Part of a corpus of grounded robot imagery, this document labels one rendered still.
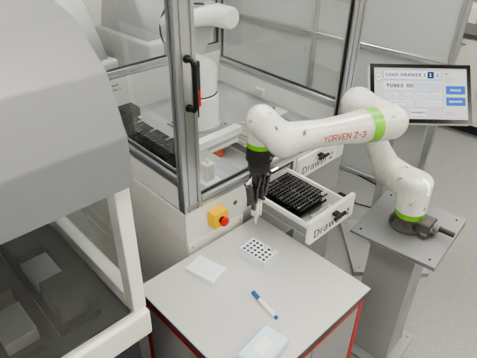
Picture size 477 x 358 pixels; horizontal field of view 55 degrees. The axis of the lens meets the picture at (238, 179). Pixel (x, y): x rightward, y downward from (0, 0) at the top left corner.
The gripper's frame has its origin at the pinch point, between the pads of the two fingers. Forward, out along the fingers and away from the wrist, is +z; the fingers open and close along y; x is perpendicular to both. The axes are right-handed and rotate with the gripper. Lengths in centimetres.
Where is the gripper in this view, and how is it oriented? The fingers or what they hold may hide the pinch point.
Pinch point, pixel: (256, 207)
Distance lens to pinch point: 164.8
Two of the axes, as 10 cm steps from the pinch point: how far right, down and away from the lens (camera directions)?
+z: -0.2, 8.3, 5.6
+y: -6.6, 4.1, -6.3
